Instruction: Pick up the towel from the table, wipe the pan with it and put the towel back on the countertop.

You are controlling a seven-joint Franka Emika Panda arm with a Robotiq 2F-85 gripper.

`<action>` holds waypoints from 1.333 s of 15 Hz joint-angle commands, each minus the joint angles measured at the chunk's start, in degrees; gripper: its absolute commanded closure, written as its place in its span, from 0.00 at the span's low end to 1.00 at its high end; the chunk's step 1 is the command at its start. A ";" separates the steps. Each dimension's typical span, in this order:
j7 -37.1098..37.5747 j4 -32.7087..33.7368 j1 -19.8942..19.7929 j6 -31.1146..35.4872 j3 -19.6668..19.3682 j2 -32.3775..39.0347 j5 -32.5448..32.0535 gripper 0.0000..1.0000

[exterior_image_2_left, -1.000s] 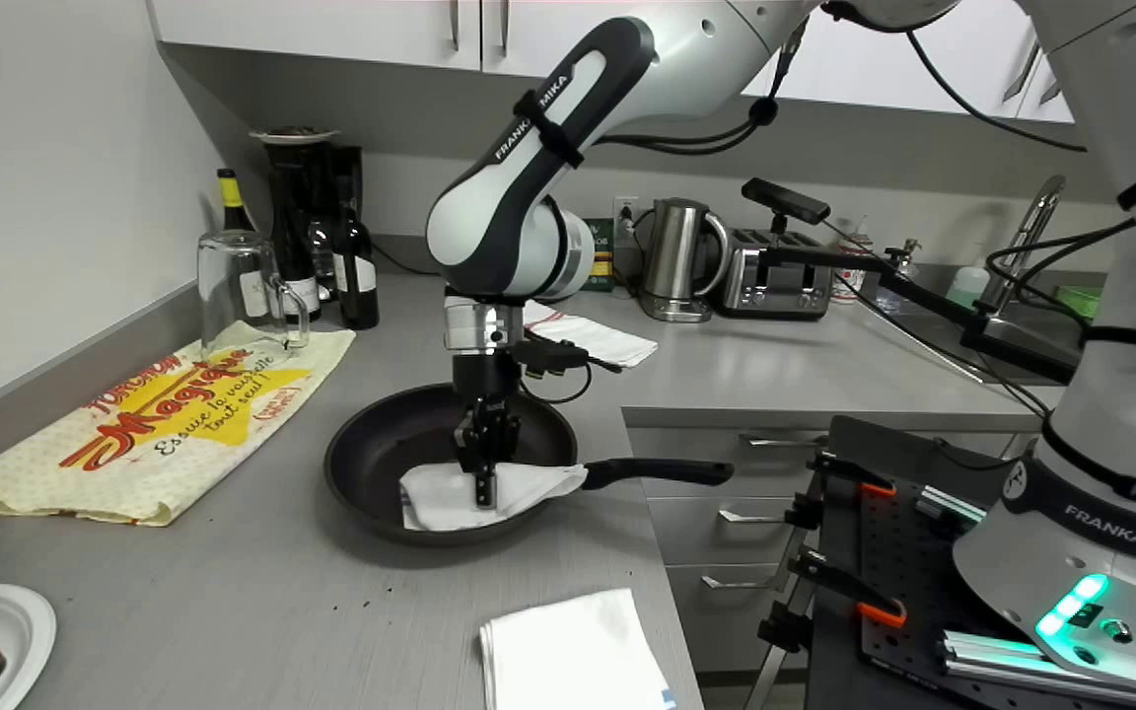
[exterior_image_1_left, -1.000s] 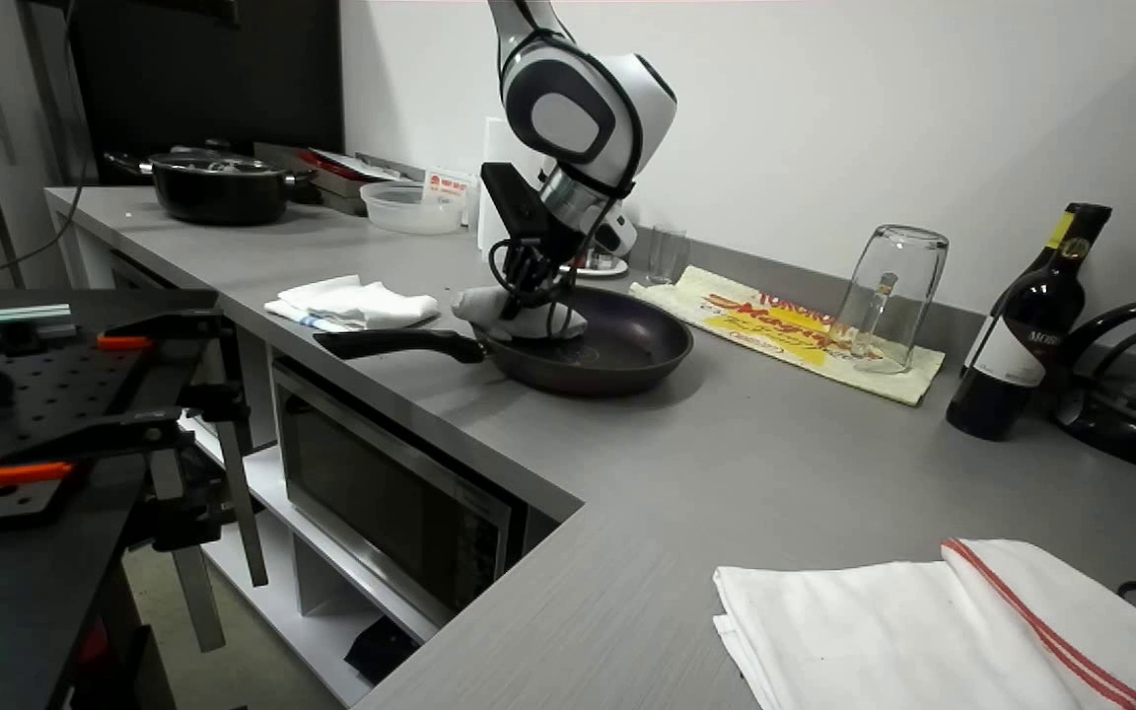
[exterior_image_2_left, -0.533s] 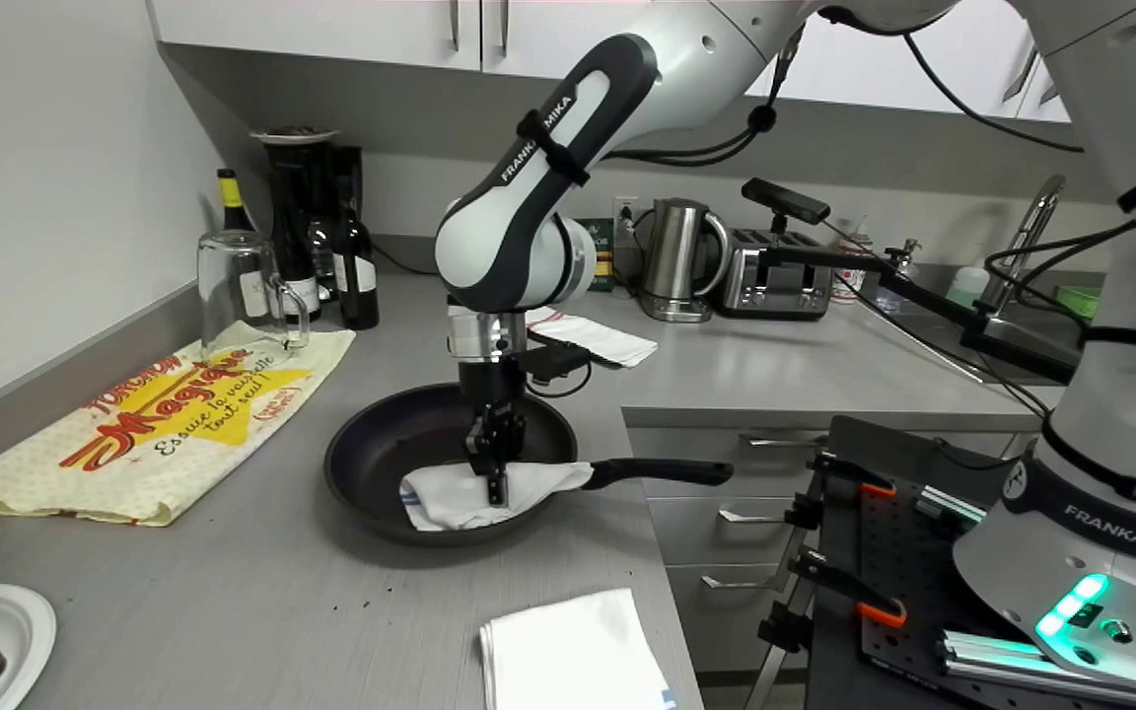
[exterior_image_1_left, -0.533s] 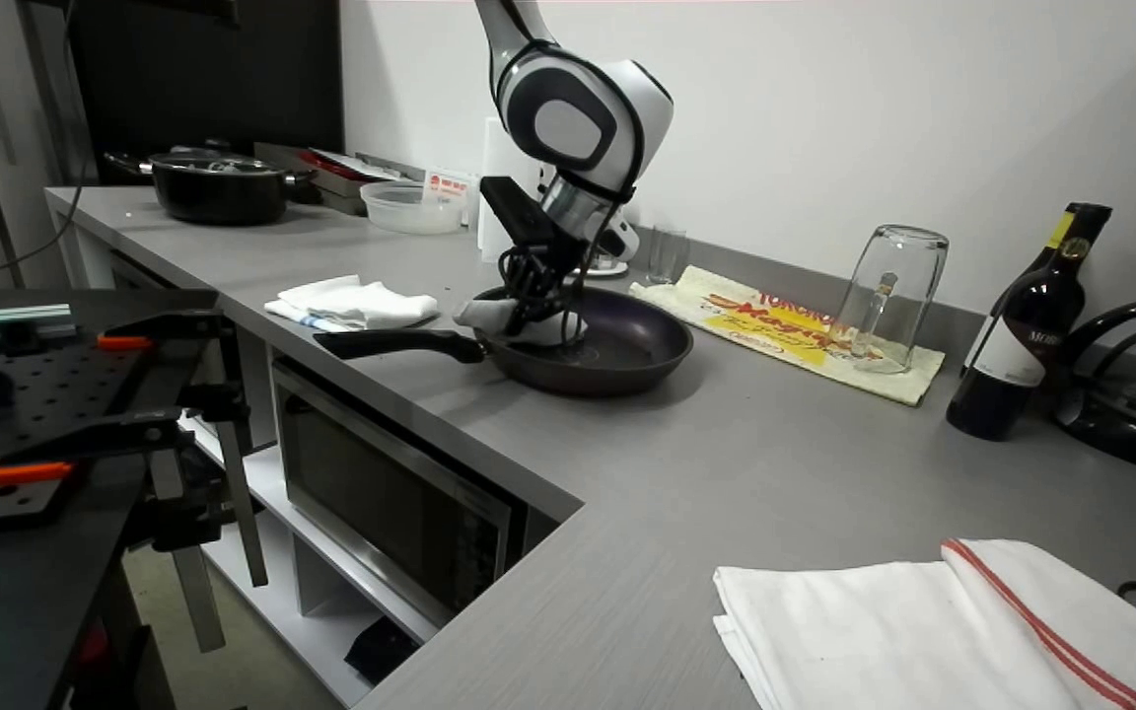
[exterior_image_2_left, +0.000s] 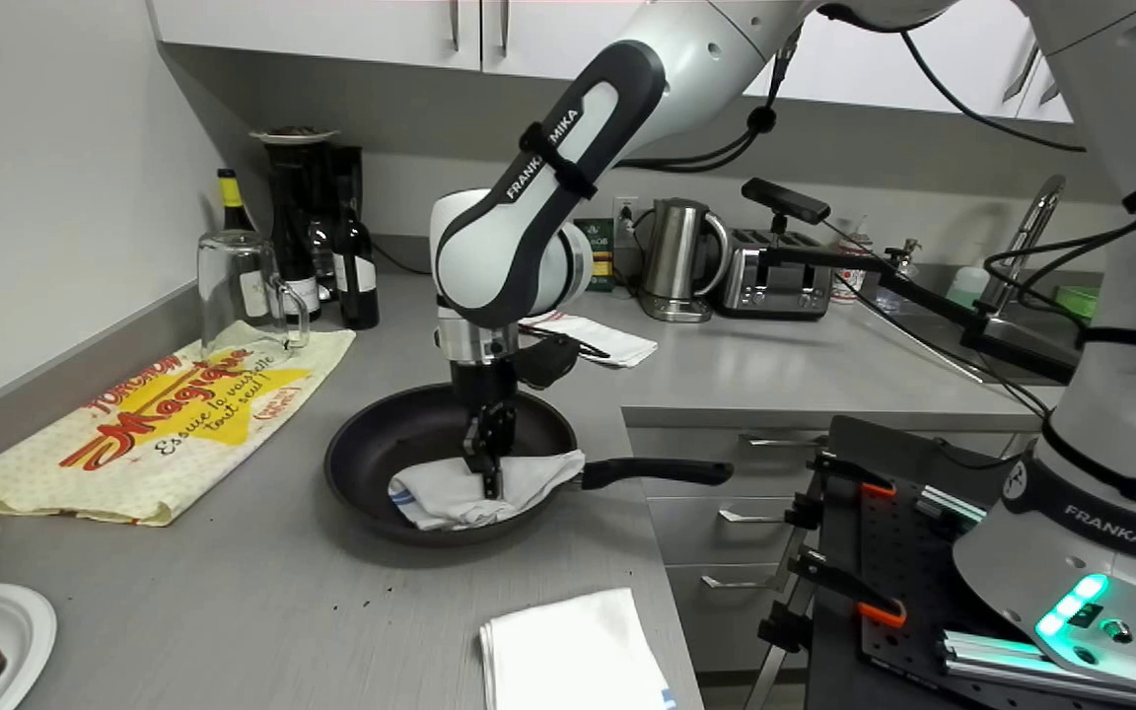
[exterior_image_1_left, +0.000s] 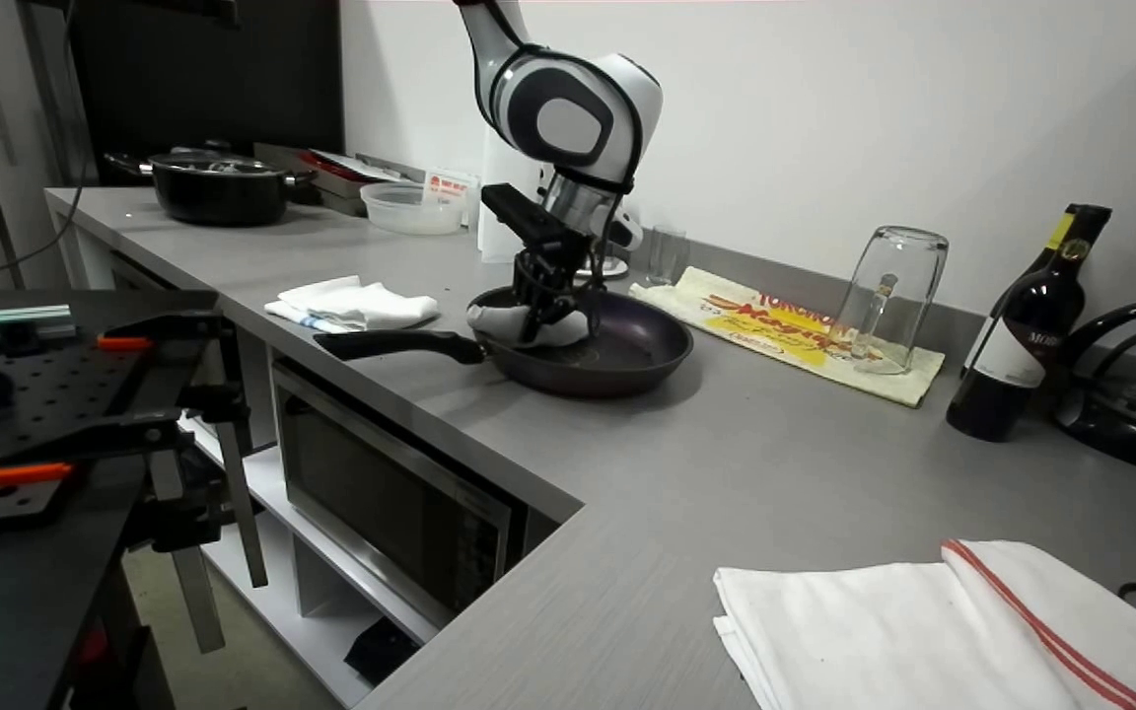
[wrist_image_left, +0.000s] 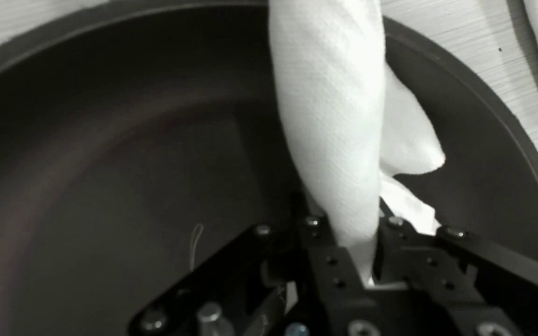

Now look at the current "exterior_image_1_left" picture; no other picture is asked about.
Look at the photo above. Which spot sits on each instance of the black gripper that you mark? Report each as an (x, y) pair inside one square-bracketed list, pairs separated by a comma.
[(559, 278)]

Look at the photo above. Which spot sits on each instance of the plain white cloth towel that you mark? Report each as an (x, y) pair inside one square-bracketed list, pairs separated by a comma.
[(499, 320), (357, 304)]

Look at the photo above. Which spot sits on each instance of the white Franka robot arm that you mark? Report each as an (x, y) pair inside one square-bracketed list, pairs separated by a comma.
[(568, 120)]

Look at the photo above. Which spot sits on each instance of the black frying pan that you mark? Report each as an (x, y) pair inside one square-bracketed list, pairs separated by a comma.
[(620, 355)]

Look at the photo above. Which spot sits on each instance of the white towel with red stripes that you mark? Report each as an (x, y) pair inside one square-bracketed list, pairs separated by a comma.
[(935, 631)]

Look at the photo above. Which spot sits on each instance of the small clear glass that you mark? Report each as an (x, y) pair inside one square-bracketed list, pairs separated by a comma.
[(667, 259)]

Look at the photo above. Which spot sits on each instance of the clear plastic container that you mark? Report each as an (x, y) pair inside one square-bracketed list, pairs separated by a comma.
[(412, 205)]

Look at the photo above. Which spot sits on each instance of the built-in microwave oven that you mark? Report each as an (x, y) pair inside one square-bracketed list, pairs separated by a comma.
[(386, 497)]

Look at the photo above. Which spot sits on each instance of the upturned clear drinking glass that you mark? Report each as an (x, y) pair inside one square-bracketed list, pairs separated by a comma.
[(893, 297)]

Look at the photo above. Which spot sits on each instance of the black cooking pot with lid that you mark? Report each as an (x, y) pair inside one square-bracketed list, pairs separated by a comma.
[(220, 183)]

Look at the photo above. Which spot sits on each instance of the orange and black clamp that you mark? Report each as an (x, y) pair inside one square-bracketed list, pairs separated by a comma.
[(157, 341), (70, 455)]

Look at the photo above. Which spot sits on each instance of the black monitor screen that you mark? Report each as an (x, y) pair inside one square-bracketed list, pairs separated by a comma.
[(199, 74)]

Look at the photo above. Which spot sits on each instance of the dark wine bottle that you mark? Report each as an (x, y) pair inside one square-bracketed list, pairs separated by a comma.
[(1022, 350)]

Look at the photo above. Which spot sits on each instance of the black perforated mounting board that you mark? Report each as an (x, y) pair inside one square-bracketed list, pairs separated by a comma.
[(58, 397)]

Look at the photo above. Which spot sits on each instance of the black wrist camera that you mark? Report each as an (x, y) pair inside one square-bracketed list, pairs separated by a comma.
[(530, 219)]

